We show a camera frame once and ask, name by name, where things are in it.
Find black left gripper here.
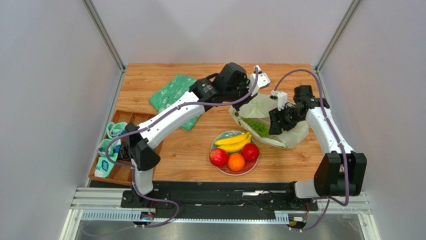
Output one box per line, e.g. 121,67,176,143
224,78,258,113

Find translucent avocado print plastic bag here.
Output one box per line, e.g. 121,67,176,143
228,94,309,149

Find red fake apple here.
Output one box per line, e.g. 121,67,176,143
240,143,260,162
209,148,229,168

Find yellow fake banana bunch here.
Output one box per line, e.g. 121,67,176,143
213,132,252,154

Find orange fake orange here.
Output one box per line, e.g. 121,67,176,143
227,153,246,172

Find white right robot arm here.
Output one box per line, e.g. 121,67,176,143
269,85,367,199

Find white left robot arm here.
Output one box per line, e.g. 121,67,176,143
124,62,271,197

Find green fake grapes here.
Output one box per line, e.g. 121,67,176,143
243,118,269,138

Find green tie-dye cloth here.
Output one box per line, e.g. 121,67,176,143
149,74,196,113

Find floral red blue plate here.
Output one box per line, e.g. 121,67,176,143
209,130,260,176

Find wooden compartment tray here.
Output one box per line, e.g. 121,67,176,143
87,109,164,187

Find teal white sock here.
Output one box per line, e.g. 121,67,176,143
94,121,127,178

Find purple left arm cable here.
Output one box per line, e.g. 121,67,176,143
104,66,260,229

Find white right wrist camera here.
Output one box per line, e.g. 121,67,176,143
270,90,288,111

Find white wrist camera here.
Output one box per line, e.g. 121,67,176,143
247,65,271,97
270,90,288,111

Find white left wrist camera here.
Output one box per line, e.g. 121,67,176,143
247,65,271,97

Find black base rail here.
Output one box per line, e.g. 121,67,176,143
120,181,319,220

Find aluminium frame rail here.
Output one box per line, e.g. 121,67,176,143
60,187,380,240

